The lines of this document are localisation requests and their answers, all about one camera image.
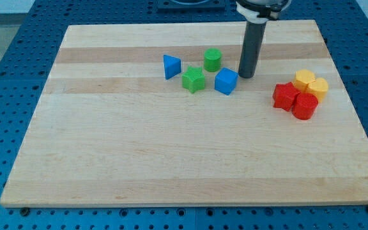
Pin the blue cube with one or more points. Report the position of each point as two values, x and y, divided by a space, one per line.
225 81

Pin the white black robot arm flange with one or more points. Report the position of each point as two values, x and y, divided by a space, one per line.
261 11

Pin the green star block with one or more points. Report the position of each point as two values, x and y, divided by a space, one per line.
193 79

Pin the red star block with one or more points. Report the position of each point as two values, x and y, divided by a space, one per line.
284 96

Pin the blue triangular prism block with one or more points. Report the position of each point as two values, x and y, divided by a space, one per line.
172 66

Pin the green cylinder block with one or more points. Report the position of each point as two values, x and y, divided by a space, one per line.
212 59

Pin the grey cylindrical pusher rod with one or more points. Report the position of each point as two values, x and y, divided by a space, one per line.
251 47

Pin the red cylinder block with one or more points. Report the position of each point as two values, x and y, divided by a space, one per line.
305 105

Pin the yellow hexagon block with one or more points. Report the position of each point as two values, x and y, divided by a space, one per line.
302 79

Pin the yellow heart block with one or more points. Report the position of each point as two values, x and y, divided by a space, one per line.
318 88

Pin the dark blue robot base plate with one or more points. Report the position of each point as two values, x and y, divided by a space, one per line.
170 5

